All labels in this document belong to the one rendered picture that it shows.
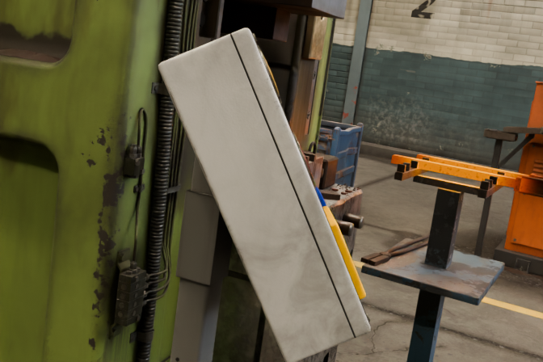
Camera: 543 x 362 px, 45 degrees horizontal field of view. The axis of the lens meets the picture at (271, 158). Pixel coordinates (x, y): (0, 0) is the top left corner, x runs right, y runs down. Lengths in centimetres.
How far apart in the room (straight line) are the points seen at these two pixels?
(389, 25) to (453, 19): 85
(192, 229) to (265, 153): 21
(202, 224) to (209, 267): 5
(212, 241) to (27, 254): 52
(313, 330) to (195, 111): 21
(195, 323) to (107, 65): 40
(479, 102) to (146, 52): 802
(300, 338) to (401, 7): 867
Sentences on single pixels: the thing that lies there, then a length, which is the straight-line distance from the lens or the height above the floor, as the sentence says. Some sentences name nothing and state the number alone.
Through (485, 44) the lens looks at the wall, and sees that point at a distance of 889.
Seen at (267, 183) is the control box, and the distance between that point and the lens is 55.
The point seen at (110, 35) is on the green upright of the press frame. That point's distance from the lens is 97.
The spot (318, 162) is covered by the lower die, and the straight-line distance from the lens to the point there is 134.
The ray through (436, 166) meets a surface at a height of 95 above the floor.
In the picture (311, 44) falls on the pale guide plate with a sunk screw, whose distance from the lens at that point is 155.
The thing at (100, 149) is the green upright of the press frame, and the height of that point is 101.
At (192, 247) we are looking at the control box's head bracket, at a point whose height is 97.
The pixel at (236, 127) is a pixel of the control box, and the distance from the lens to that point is 54.
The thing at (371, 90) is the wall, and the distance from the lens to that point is 922.
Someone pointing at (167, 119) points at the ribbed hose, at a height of 106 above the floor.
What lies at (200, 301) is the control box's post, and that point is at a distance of 74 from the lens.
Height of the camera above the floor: 118
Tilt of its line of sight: 9 degrees down
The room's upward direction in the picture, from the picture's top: 8 degrees clockwise
